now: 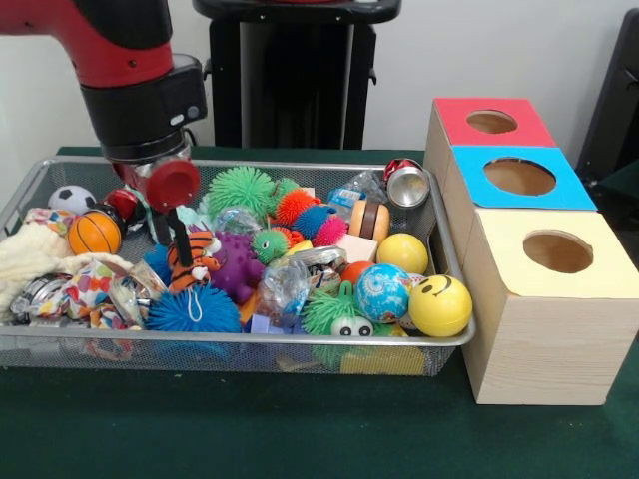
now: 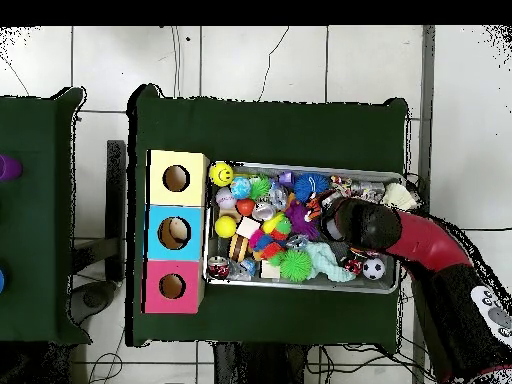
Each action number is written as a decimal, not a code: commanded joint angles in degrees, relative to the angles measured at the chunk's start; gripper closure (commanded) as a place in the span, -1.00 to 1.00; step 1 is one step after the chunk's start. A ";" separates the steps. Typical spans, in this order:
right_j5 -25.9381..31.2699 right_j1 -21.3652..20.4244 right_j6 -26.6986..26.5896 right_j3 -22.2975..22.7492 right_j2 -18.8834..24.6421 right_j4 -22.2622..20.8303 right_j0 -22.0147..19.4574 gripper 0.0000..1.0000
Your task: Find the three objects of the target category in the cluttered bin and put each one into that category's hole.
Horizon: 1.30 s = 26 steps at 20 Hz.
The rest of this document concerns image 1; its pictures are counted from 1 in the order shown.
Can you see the orange toy basketball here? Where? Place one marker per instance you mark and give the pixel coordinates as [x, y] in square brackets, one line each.
[95, 233]

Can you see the yellow ball with seam lines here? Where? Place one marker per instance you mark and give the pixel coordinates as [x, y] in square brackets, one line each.
[402, 253]

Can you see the toy hamburger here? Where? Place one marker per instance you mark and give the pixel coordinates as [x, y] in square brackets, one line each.
[369, 219]

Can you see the plain orange ball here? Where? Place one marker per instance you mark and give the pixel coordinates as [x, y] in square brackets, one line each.
[355, 272]

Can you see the black upright panel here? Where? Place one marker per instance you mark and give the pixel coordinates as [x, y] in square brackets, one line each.
[616, 110]

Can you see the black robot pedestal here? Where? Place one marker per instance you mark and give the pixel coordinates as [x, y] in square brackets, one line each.
[299, 75]

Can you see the wooden box with three holes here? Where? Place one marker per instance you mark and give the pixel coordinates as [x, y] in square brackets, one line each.
[549, 349]

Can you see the orange striped plush tiger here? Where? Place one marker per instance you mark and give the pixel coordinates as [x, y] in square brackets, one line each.
[199, 247]

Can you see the plain wooden cube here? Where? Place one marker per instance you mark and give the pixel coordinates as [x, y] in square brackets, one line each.
[358, 247]

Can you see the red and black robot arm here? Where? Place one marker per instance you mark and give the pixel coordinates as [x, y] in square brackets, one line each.
[130, 100]

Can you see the crushed red drink can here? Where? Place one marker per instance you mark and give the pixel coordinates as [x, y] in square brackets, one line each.
[407, 182]

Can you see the globe print ball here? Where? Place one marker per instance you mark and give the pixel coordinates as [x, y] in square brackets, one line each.
[382, 294]

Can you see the white toy baseball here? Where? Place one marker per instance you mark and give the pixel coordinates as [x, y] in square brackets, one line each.
[416, 280]

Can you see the plain yellow ball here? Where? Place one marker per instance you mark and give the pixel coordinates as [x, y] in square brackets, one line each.
[439, 305]

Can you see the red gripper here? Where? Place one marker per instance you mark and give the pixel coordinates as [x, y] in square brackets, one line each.
[174, 185]

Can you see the dark green tablecloth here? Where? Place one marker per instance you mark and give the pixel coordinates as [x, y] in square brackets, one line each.
[299, 429]
[626, 182]

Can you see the purple spiky rubber toy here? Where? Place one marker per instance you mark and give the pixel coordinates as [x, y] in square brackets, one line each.
[242, 264]

